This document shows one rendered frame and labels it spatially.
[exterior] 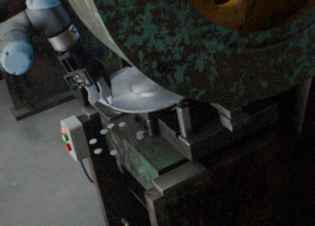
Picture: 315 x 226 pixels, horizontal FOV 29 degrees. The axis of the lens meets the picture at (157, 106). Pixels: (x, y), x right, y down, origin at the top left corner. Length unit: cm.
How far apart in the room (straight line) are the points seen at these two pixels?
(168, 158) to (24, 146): 152
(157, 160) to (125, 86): 24
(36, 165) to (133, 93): 130
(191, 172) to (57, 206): 114
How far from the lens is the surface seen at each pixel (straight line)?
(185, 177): 164
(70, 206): 268
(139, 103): 171
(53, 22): 160
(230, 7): 134
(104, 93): 169
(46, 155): 303
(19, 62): 149
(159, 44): 118
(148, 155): 174
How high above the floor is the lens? 166
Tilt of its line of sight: 31 degrees down
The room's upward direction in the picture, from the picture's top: 11 degrees counter-clockwise
